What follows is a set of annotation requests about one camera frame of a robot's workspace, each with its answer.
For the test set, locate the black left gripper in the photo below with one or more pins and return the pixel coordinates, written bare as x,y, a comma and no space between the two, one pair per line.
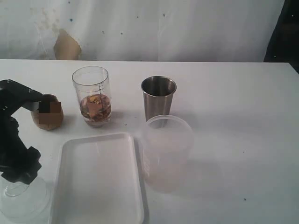
18,163

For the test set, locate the brown wooden cup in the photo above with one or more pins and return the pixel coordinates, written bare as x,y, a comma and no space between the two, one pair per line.
49,115

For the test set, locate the clear shaker dome lid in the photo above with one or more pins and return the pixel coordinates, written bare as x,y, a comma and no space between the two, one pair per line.
24,204

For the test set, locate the clear plastic shaker cup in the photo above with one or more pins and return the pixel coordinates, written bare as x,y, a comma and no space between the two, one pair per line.
92,88

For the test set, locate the stainless steel cup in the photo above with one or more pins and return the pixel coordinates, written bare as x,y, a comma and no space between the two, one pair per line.
158,93

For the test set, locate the brown scraps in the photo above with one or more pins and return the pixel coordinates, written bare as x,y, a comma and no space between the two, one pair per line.
96,108

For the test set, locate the white plastic tray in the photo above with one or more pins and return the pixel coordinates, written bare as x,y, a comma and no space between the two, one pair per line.
98,182

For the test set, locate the translucent plastic measuring tub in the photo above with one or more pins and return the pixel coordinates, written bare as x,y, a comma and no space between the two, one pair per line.
166,142

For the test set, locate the white stained backdrop sheet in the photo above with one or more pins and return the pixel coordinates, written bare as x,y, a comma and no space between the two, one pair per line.
138,30

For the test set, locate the dark object behind table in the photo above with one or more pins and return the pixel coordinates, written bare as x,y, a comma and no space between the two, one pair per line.
284,43

